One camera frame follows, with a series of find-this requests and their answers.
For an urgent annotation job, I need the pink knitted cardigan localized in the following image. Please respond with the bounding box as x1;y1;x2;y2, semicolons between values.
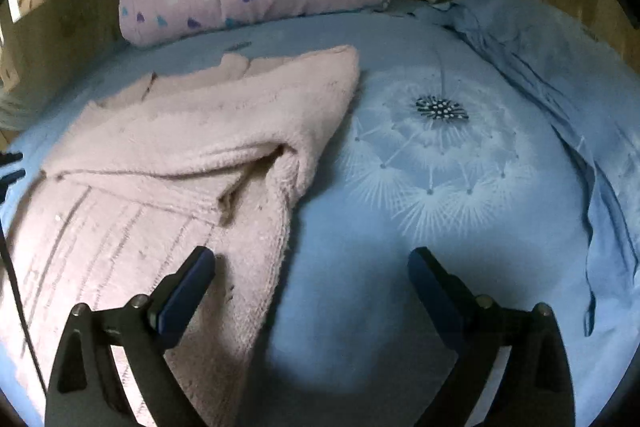
1;46;360;426

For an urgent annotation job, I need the blue crumpled quilt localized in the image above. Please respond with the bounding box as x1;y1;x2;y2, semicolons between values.
436;0;639;334

